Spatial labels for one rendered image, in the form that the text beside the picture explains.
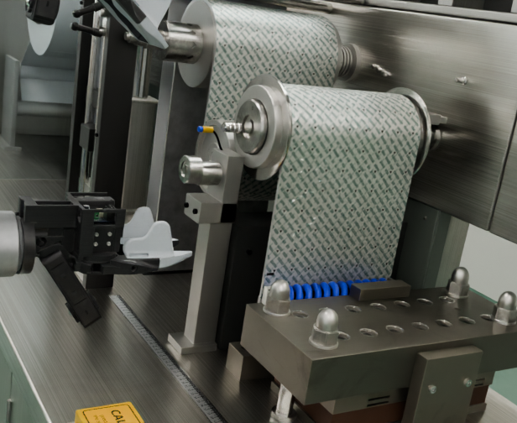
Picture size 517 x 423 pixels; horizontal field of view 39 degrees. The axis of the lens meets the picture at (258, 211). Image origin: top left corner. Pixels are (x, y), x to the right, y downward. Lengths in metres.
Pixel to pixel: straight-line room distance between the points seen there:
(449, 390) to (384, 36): 0.63
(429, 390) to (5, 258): 0.54
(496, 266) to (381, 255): 3.11
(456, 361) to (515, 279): 3.17
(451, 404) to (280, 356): 0.25
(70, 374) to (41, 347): 0.09
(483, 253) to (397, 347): 3.36
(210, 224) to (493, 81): 0.47
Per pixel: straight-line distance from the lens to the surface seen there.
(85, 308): 0.91
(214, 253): 1.07
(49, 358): 1.08
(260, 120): 0.99
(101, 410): 0.92
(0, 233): 0.84
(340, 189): 1.05
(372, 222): 1.11
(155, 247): 0.90
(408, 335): 0.99
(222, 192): 1.04
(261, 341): 0.96
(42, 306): 1.23
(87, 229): 0.86
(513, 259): 4.16
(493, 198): 1.13
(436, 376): 0.99
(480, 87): 1.16
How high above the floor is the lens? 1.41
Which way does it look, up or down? 16 degrees down
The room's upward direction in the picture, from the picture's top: 9 degrees clockwise
